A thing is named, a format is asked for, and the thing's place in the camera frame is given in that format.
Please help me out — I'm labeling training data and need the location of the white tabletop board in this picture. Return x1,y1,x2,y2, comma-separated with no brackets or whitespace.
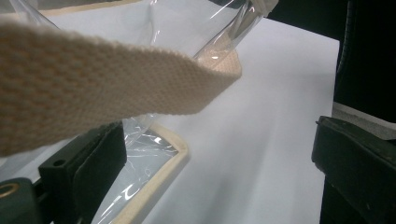
46,0,340,224

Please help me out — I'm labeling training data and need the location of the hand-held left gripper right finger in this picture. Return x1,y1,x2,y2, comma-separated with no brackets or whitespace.
311,115,396,224

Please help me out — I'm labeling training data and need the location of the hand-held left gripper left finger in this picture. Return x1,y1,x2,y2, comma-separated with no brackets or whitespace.
37,120,128,224

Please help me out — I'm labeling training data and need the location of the clear plastic bag beige trim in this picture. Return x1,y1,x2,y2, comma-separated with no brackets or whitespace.
0,0,280,224

